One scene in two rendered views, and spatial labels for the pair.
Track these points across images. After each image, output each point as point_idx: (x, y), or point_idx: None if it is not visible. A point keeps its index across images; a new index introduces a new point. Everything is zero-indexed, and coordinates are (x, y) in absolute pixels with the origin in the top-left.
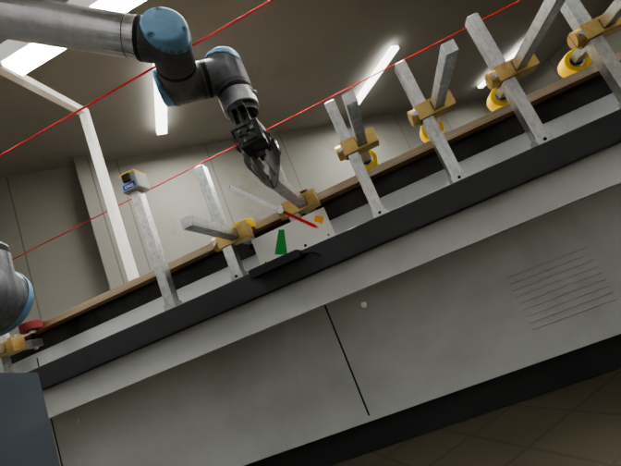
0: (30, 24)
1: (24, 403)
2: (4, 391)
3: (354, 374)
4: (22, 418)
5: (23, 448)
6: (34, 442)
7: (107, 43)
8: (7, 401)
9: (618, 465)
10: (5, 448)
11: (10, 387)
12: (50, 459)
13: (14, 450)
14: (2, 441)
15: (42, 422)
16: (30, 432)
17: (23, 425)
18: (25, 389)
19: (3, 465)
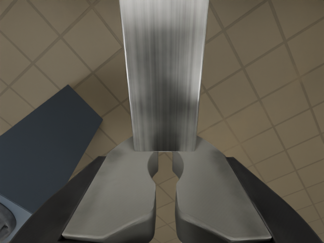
0: None
1: (12, 179)
2: (29, 199)
3: None
4: (24, 178)
5: (38, 172)
6: (24, 162)
7: None
8: (30, 194)
9: (270, 1)
10: (52, 186)
11: (20, 195)
12: (16, 143)
13: (46, 180)
14: (51, 190)
15: (1, 156)
16: (22, 168)
17: (27, 176)
18: (1, 181)
19: (59, 185)
